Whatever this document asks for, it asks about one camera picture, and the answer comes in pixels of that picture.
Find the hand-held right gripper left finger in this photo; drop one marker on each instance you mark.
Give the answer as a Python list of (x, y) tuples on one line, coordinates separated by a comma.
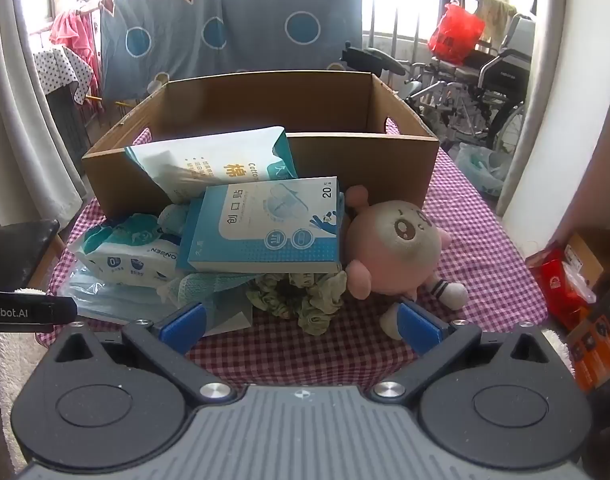
[(185, 325)]

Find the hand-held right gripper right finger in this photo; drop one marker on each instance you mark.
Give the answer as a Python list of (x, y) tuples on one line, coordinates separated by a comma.
[(417, 330)]

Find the teal striped cloth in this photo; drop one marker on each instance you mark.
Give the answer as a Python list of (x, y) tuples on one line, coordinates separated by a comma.
[(205, 285)]

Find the blue face mask pack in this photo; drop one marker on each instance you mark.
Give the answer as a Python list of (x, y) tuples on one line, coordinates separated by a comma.
[(100, 300)]

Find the teal wet wipes pack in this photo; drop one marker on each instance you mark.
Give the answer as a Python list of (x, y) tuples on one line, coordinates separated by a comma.
[(120, 260)]

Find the pink plush toy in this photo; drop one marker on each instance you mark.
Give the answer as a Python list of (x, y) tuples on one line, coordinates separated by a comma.
[(385, 240)]

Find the green patterned scrunchie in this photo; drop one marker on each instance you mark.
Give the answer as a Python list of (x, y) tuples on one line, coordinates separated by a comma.
[(310, 310)]

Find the blue white bandage box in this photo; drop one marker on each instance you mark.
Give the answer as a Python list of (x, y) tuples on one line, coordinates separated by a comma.
[(255, 230)]

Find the white teal cotton pad pack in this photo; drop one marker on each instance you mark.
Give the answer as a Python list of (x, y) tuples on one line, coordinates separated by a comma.
[(185, 160)]

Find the brown cardboard box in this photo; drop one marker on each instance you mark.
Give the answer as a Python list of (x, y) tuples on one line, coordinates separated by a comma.
[(335, 105)]

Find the black boxy device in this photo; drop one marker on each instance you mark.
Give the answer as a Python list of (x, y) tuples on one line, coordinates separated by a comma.
[(15, 255)]

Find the white fuzzy blanket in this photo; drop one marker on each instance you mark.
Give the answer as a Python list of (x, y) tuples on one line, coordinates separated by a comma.
[(10, 375)]

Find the purple checkered tablecloth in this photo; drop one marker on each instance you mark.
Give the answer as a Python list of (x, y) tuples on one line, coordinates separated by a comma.
[(485, 270)]

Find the red packet box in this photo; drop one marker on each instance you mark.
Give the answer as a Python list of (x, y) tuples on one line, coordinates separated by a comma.
[(560, 285)]

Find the clear plastic bag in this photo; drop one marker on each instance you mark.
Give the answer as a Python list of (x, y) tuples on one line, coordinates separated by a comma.
[(480, 170)]

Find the orange black box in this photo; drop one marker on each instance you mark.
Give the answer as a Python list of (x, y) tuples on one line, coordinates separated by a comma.
[(597, 340)]

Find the grey curtain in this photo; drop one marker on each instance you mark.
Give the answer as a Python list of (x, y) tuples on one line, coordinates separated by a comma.
[(25, 125)]

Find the small cardboard carton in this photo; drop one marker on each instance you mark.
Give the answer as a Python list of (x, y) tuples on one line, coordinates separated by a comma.
[(600, 255)]

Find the polka dot cloth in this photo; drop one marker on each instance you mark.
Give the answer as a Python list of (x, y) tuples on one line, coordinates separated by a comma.
[(60, 70)]

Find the folding wheelchair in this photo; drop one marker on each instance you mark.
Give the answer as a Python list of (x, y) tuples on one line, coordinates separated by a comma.
[(500, 75)]

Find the pink hanging clothes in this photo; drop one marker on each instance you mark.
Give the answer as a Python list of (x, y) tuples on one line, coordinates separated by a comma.
[(67, 30)]

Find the red plastic bag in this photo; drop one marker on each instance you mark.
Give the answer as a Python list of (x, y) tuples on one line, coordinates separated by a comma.
[(455, 35)]

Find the blue patterned bedsheet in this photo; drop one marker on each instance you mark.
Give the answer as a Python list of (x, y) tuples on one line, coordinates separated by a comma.
[(245, 15)]

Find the yellow towel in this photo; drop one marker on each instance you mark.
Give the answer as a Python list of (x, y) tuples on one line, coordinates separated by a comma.
[(495, 15)]

